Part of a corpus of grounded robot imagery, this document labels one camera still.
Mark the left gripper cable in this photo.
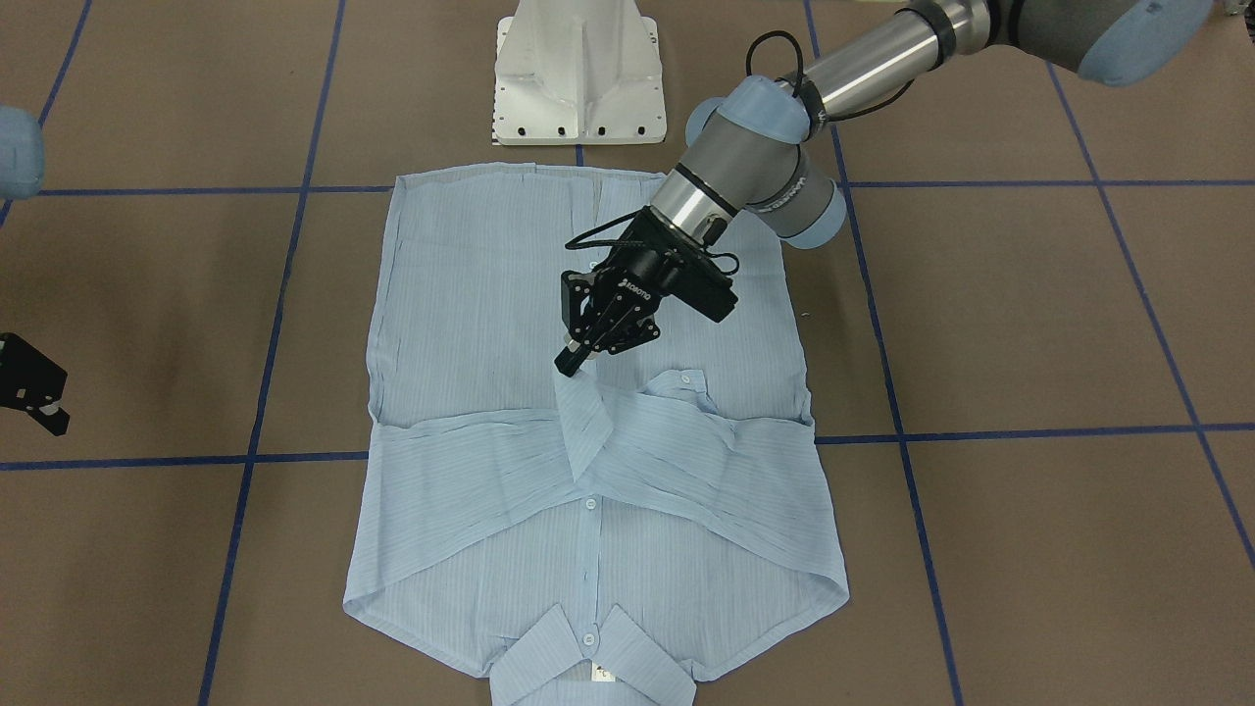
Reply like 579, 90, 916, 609
563, 31, 917, 277

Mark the light blue striped shirt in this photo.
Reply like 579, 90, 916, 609
343, 164, 850, 705

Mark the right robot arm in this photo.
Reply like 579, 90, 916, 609
1, 107, 72, 436

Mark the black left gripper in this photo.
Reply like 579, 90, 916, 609
553, 207, 738, 377

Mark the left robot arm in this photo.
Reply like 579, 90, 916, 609
553, 1, 1212, 377

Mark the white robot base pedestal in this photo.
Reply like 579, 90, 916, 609
489, 1, 668, 145

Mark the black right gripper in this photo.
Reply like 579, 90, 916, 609
1, 334, 72, 436

